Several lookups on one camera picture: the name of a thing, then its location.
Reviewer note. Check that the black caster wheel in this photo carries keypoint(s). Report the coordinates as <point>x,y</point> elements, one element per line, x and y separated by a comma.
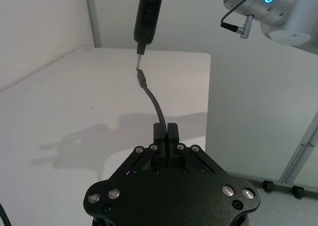
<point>268,186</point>
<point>298,192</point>

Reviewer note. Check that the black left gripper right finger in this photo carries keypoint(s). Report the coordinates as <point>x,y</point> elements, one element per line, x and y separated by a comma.
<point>173,136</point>

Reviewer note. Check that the grey upright post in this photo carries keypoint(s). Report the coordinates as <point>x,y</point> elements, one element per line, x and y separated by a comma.
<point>94,17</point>

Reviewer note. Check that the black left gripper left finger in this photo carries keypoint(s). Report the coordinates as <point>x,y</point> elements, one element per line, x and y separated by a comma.
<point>159,136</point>

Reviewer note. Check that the grey rolling screen frame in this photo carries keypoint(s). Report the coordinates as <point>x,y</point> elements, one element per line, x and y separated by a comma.
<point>301,151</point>

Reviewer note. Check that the black slim handheld device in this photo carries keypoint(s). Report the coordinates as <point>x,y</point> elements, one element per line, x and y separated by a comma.
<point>147,15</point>

